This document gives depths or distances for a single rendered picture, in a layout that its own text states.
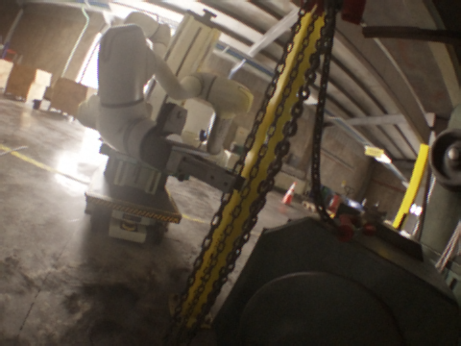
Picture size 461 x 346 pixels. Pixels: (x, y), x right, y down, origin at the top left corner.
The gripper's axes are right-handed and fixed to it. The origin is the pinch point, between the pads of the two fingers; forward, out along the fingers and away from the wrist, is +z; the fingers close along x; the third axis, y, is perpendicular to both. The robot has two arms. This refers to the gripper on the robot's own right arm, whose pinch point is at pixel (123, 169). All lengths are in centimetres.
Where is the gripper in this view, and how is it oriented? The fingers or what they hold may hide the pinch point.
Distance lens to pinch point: 117.8
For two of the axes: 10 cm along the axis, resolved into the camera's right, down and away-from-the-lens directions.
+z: -3.8, 9.2, 1.2
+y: -4.3, -2.9, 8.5
